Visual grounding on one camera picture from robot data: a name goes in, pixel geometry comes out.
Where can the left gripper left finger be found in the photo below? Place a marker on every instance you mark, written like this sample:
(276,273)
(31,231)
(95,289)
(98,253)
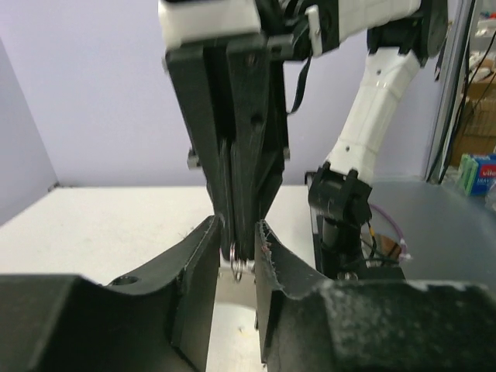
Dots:
(155,318)

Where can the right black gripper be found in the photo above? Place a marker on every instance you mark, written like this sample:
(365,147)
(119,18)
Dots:
(232,98)

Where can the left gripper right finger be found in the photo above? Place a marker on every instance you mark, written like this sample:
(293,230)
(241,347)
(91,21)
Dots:
(308,322)

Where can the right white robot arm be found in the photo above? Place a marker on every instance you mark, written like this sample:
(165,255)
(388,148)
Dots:
(401,37)

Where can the green blue cardboard box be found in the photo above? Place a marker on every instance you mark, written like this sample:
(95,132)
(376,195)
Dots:
(477,174)

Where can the brown cardboard boxes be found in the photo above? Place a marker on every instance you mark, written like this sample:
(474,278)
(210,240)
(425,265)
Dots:
(477,132)

